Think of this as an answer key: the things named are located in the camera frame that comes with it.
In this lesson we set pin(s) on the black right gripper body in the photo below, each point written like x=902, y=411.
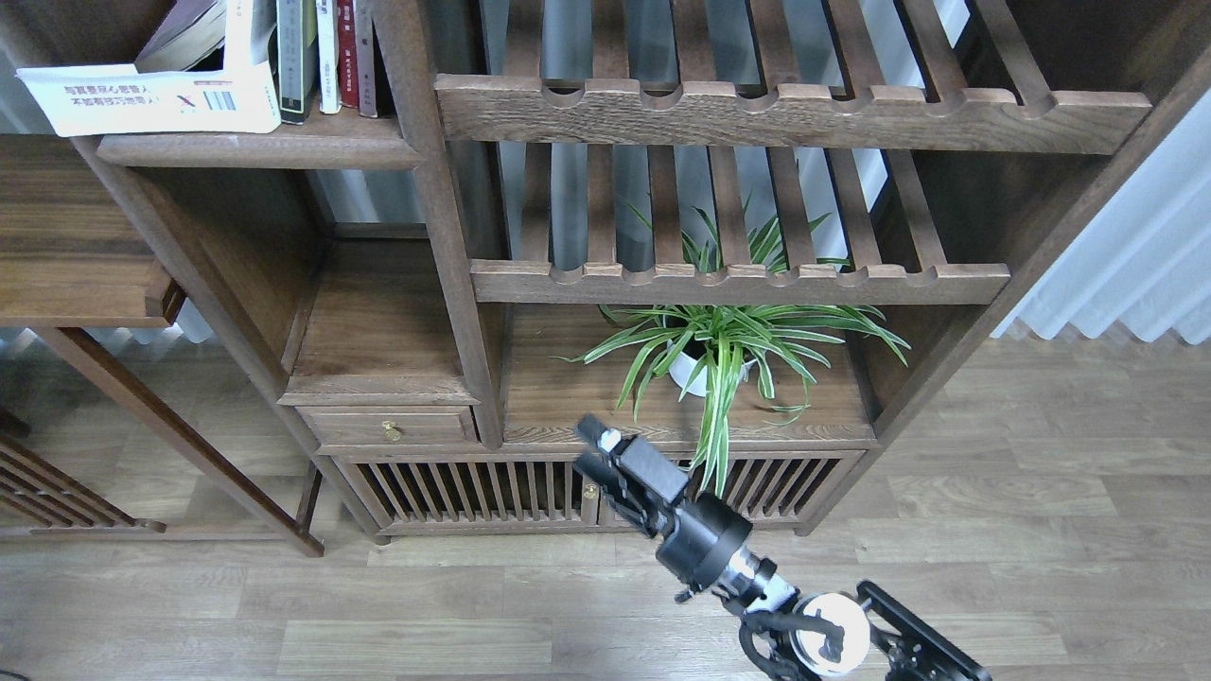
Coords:
x=699, y=535

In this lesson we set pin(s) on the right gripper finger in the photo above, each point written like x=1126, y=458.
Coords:
x=652, y=480
x=606, y=475

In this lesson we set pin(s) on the yellow and grey book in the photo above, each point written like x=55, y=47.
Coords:
x=297, y=44

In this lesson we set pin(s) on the pale purple book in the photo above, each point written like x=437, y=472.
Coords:
x=191, y=31

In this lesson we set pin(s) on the large white book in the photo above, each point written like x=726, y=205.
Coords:
x=231, y=90

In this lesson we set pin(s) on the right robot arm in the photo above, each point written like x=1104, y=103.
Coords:
x=787, y=633

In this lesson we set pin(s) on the white plant pot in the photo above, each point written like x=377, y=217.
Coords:
x=681, y=370

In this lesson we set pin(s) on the green spider plant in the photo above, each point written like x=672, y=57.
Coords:
x=786, y=333

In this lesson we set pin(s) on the brass drawer knob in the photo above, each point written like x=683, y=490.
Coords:
x=391, y=432

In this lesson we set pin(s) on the dark wooden bookshelf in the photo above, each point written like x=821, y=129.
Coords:
x=425, y=269

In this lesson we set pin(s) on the grey upright book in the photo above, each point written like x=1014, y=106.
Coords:
x=365, y=68

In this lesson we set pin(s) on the red upright book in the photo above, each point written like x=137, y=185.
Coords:
x=347, y=43

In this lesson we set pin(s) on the white curtain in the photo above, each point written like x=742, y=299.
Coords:
x=1144, y=260

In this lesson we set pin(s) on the white upright book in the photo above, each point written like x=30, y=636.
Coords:
x=328, y=57

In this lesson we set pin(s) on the wooden side table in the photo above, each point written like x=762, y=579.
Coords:
x=72, y=261

